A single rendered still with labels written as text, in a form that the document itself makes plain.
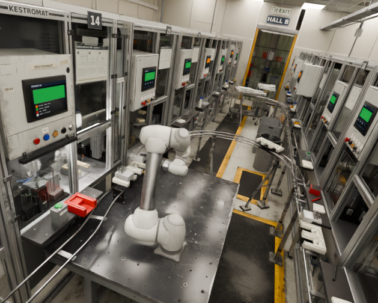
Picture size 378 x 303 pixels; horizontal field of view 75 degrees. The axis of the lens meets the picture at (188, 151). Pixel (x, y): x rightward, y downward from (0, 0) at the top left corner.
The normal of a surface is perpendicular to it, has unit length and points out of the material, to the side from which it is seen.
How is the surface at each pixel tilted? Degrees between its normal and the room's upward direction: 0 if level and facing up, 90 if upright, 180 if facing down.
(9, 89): 90
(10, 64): 90
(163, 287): 0
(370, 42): 90
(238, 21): 90
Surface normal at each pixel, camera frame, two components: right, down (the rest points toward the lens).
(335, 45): -0.32, 0.37
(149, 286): 0.15, -0.89
